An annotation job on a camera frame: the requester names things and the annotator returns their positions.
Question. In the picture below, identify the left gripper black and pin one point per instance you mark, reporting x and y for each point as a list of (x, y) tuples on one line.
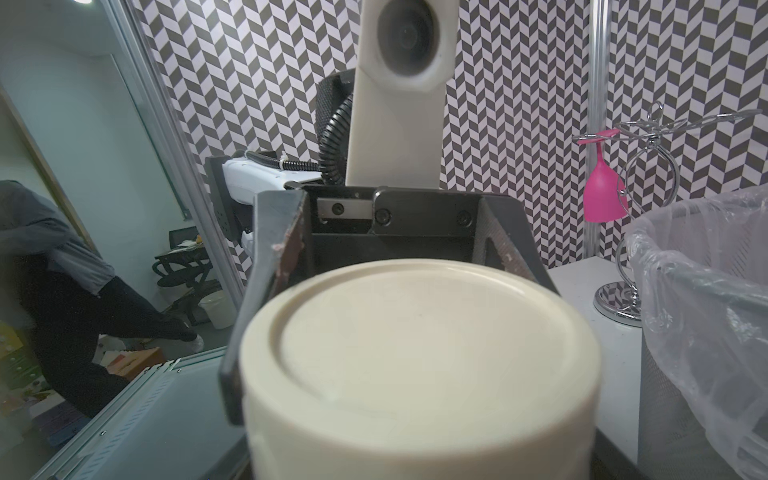
[(353, 225)]

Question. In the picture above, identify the cream lid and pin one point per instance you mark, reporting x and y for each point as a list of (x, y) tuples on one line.
[(420, 372)]

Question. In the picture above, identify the glass jar with beans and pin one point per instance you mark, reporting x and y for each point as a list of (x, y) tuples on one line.
[(420, 432)]

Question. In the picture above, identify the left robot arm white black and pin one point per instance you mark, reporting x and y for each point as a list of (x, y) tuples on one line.
[(237, 180)]

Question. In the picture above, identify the black office chair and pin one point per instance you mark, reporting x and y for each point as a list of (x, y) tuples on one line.
[(186, 264)]

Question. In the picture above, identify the pink wine glass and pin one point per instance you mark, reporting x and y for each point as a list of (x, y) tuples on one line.
[(602, 197)]

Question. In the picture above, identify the clear plastic bin liner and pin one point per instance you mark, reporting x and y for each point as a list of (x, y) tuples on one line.
[(729, 223)]

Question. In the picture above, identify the person in grey jacket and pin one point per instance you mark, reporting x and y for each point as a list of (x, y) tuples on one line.
[(65, 296)]

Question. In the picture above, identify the chrome wire glass rack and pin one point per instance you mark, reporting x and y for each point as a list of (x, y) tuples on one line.
[(621, 301)]

